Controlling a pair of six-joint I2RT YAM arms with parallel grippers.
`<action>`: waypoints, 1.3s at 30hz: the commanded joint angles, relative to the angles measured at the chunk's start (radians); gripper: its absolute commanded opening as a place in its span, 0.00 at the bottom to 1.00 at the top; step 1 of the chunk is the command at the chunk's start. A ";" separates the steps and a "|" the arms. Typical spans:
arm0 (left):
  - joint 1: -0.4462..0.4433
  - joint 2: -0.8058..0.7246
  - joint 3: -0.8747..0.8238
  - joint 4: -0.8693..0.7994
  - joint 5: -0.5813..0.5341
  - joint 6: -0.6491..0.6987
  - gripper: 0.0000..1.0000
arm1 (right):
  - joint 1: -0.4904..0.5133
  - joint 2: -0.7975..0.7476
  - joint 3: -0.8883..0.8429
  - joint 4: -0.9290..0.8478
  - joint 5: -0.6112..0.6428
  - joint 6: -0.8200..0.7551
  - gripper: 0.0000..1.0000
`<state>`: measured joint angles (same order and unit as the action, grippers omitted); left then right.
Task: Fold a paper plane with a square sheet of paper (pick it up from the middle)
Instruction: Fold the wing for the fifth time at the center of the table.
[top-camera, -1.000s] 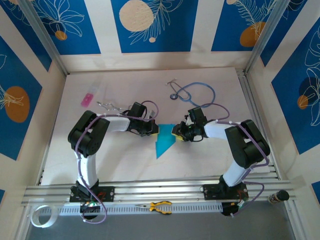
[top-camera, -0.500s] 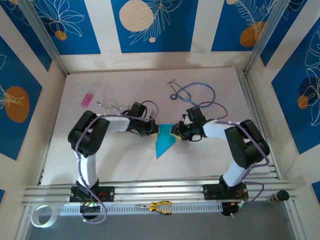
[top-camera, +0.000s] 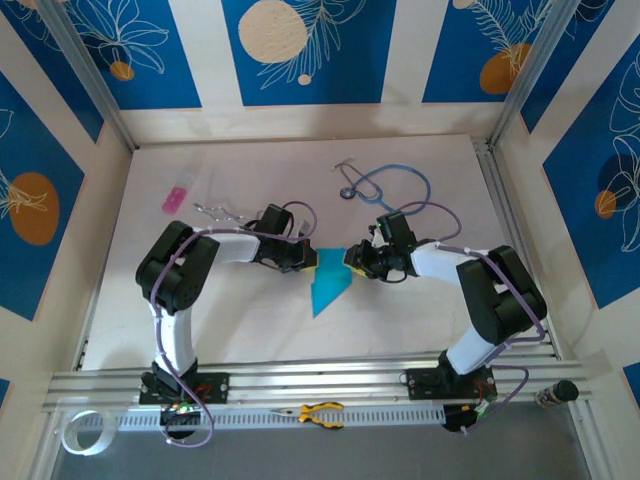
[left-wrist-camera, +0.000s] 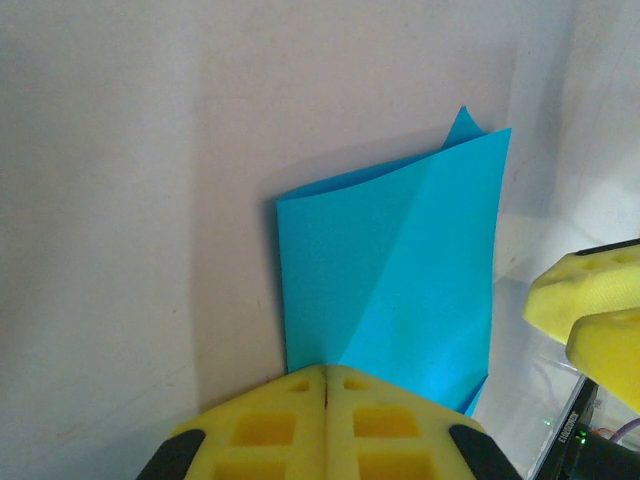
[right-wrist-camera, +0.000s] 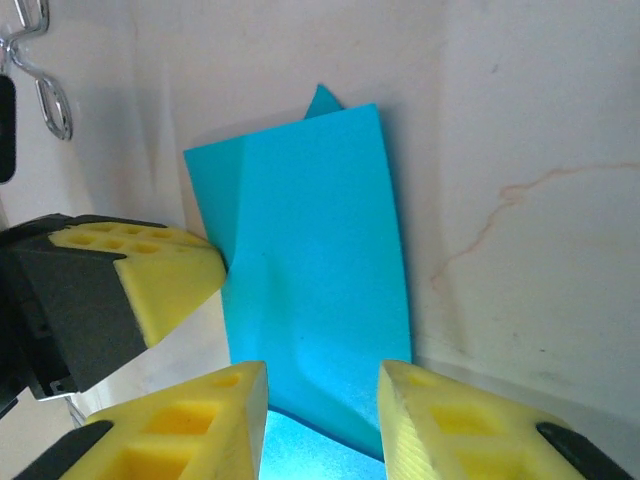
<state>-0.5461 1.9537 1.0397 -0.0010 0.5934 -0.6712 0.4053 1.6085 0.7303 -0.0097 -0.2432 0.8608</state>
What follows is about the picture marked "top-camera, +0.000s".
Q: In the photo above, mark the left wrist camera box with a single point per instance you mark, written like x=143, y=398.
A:
x=302, y=229

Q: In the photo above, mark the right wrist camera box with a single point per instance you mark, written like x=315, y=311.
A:
x=376, y=239

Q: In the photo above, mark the clear tape roll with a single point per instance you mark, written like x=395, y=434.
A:
x=107, y=432

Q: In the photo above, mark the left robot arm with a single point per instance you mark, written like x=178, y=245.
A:
x=175, y=340

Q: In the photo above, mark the aluminium mounting rail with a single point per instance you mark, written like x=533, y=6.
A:
x=310, y=380

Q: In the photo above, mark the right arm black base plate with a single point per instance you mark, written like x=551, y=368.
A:
x=417, y=385

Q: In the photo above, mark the blue cloth sheet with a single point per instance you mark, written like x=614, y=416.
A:
x=327, y=280

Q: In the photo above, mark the metal forceps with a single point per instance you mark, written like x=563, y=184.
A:
x=220, y=212

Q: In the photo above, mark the blue stethoscope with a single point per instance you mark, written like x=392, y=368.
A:
x=347, y=192

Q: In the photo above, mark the clear bottle with pink liquid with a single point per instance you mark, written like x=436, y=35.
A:
x=174, y=200

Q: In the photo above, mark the yellow black pliers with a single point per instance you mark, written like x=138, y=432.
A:
x=307, y=414

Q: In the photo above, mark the aluminium side rail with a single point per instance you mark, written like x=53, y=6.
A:
x=500, y=200
x=81, y=359

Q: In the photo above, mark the aluminium frame post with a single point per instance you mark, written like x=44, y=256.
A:
x=89, y=75
x=527, y=75

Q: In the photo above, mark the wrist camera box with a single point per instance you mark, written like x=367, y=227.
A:
x=302, y=229
x=376, y=239

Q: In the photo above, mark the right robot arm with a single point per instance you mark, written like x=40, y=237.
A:
x=467, y=350

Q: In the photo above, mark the small dark capped bottle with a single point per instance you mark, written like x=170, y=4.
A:
x=565, y=390

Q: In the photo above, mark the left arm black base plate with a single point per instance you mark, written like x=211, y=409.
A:
x=217, y=387

